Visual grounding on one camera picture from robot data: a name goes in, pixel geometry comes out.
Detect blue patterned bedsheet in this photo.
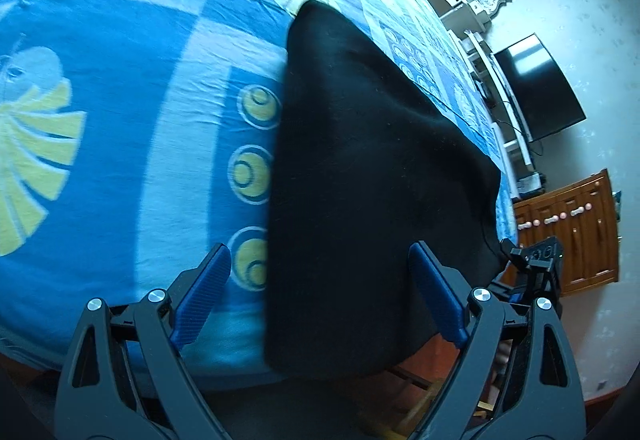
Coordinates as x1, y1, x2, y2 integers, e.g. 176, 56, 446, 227
0, 0, 521, 393

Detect black television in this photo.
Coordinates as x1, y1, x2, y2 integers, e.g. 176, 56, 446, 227
492, 34, 587, 143

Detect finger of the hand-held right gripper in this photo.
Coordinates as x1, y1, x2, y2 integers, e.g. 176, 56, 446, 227
500, 237, 532, 275

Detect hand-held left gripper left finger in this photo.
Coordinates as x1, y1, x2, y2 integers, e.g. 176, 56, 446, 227
54, 242, 233, 440

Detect white television stand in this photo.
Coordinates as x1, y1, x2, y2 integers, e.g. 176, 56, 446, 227
462, 30, 546, 201

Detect brown wooden cabinet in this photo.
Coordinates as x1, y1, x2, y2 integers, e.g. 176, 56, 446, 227
500, 169, 621, 295

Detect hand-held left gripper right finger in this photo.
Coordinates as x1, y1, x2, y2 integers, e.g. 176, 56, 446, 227
407, 241, 587, 440

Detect black pants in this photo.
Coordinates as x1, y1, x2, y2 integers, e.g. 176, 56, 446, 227
262, 0, 503, 380

